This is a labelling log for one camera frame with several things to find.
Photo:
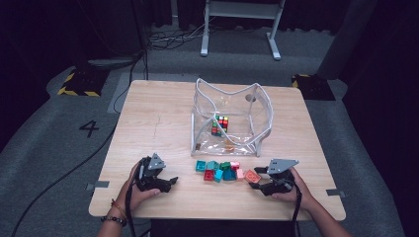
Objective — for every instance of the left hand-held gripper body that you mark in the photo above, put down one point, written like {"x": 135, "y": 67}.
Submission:
{"x": 146, "y": 174}

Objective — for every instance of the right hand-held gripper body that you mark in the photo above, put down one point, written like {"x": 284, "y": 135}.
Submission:
{"x": 283, "y": 182}

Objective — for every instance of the light pink building block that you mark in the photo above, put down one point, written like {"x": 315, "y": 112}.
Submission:
{"x": 240, "y": 173}

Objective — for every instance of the magenta pink building block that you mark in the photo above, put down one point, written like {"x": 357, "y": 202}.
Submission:
{"x": 234, "y": 165}

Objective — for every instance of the dark blue building block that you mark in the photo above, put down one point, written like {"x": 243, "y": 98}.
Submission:
{"x": 229, "y": 174}

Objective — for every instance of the teal building block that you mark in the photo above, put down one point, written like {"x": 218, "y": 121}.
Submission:
{"x": 200, "y": 165}

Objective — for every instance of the green building block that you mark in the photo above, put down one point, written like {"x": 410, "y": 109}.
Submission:
{"x": 225, "y": 165}

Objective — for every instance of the red building block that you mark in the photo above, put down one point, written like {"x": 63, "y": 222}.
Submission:
{"x": 209, "y": 175}

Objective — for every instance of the sky blue building block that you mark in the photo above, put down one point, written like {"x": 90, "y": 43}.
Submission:
{"x": 218, "y": 175}

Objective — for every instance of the light turquoise building block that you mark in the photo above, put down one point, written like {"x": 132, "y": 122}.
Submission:
{"x": 212, "y": 164}

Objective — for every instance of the multicoloured puzzle cube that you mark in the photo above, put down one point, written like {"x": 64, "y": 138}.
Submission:
{"x": 220, "y": 125}

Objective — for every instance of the clear plastic bag white trim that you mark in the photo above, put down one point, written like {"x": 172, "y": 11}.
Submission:
{"x": 204, "y": 131}

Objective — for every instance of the person's right hand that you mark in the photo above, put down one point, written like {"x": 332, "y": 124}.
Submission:
{"x": 299, "y": 194}

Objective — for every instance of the person's left hand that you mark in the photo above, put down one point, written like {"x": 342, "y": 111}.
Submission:
{"x": 130, "y": 197}

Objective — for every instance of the grey tape piece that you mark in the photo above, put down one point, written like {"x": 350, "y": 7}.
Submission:
{"x": 335, "y": 193}
{"x": 100, "y": 184}

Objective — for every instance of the black yellow striped base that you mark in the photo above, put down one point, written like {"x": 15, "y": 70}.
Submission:
{"x": 82, "y": 84}
{"x": 313, "y": 88}

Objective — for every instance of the grey stand base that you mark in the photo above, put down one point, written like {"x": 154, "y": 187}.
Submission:
{"x": 112, "y": 62}

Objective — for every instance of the black stand pole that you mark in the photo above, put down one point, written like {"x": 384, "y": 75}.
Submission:
{"x": 144, "y": 39}

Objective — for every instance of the grey curtain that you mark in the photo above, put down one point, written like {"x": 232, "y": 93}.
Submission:
{"x": 349, "y": 36}

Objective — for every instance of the white metal stand frame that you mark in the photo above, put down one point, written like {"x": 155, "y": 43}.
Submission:
{"x": 206, "y": 33}

